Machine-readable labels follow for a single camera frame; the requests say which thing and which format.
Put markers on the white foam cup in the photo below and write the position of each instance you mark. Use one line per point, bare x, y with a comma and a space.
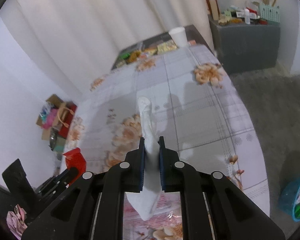
178, 35

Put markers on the white tissue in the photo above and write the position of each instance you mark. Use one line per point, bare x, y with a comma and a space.
145, 202

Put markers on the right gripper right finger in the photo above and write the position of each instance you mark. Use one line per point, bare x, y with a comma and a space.
212, 207

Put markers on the cardboard box with clutter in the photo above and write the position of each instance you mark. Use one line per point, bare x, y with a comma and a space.
55, 119

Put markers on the white curtain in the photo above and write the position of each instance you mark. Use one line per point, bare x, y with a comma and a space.
75, 41

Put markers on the dark grey cabinet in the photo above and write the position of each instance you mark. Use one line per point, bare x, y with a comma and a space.
244, 47

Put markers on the floral plastic tablecloth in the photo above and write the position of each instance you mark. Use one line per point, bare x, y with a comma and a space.
208, 126

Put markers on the red plastic bag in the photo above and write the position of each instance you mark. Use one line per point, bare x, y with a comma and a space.
74, 159

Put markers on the snack packets on table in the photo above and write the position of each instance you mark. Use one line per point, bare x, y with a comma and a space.
142, 50

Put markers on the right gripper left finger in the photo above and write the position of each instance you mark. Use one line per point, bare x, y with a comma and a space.
92, 207

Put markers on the blue plastic trash basket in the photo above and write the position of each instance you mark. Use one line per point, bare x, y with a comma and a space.
289, 200

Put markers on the mint green perforated basket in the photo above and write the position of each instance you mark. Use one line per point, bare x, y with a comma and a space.
267, 12

